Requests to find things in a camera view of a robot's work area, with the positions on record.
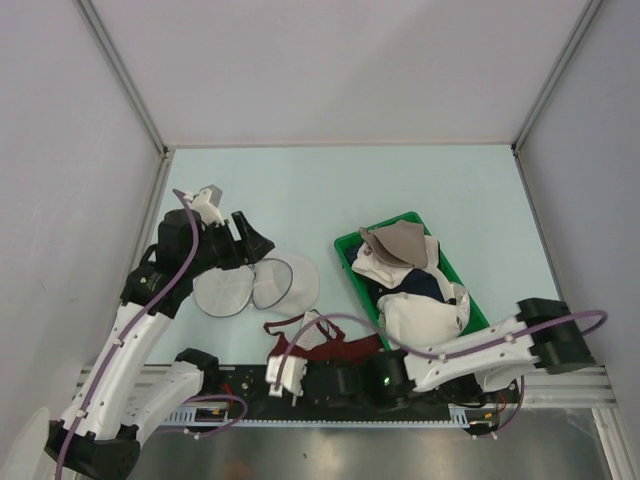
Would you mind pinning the dark red bra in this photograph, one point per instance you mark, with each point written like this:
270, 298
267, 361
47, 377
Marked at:
323, 342

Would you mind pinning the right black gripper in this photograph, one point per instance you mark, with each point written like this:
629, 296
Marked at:
312, 363

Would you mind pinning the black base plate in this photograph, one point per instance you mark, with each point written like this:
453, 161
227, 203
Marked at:
247, 383

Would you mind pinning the light blue cable duct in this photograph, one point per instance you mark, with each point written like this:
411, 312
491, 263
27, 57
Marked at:
201, 415

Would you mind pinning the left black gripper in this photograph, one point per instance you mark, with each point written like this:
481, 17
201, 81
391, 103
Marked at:
257, 245

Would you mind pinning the white mesh laundry bag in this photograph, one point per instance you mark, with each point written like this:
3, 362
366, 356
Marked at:
284, 283

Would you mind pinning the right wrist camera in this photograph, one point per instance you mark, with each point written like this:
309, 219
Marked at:
285, 375

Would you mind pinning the beige bra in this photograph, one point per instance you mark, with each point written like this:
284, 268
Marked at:
401, 244

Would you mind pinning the right aluminium frame post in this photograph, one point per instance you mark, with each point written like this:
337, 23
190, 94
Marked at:
577, 36

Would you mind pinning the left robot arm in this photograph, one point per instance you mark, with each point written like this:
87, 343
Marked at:
100, 435

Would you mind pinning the aluminium frame post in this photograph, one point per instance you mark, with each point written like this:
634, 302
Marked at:
577, 36
123, 78

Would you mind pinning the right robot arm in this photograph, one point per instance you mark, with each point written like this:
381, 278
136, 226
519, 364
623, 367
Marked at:
543, 335

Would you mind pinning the navy blue garment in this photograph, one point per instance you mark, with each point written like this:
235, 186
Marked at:
419, 282

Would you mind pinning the white bra in basket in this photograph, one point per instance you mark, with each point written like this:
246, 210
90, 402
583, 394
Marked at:
421, 321

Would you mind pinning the left aluminium frame post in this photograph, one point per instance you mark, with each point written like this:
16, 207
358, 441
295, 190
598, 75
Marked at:
123, 78

